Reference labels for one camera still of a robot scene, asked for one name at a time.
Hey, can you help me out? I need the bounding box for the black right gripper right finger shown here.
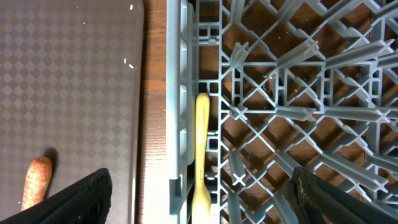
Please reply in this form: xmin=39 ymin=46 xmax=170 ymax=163
xmin=284 ymin=167 xmax=397 ymax=224

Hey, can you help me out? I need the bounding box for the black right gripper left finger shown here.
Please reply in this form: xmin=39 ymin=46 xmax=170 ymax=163
xmin=1 ymin=168 xmax=113 ymax=224

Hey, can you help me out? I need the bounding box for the orange carrot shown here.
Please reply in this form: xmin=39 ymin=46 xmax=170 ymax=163
xmin=21 ymin=157 xmax=52 ymax=211

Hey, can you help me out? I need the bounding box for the yellow plastic spoon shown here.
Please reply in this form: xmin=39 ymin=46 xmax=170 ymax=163
xmin=192 ymin=93 xmax=211 ymax=224

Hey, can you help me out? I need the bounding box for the grey dishwasher rack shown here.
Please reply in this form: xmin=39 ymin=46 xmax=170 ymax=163
xmin=166 ymin=0 xmax=397 ymax=223

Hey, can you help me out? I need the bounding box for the dark brown serving tray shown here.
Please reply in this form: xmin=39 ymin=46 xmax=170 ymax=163
xmin=1 ymin=0 xmax=144 ymax=223

